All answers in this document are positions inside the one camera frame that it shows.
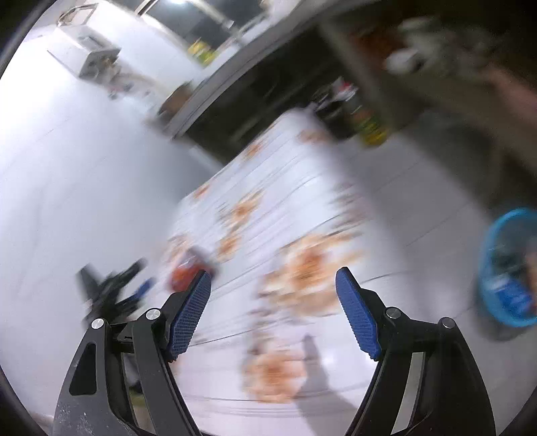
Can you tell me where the grey kitchen counter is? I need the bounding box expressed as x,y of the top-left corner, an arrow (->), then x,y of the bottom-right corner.
146,0 -> 371,139

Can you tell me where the small can red label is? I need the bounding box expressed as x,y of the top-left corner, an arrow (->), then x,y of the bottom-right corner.
167,246 -> 217,292

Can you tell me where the floral tablecloth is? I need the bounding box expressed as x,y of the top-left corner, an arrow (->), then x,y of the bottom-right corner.
163,108 -> 421,433

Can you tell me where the blue plastic basin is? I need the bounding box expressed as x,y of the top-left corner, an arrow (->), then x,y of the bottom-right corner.
478,208 -> 536,329

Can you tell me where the yellow cooking oil bottle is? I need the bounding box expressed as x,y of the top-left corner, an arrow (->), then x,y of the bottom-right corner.
346,95 -> 388,146

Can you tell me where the dark soy sauce bottle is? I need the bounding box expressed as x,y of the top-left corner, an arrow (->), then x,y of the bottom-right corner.
311,77 -> 361,140

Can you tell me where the brown clay pot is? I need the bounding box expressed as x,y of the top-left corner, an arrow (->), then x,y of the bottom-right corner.
157,82 -> 195,117

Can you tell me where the white ceramic bowl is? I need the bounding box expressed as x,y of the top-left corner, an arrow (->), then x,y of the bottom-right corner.
383,47 -> 424,75

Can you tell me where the yellow bottle on windowsill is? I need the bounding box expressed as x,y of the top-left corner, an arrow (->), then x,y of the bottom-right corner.
188,38 -> 216,67

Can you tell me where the white wall water heater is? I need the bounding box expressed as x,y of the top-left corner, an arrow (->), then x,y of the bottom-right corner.
47,25 -> 121,78

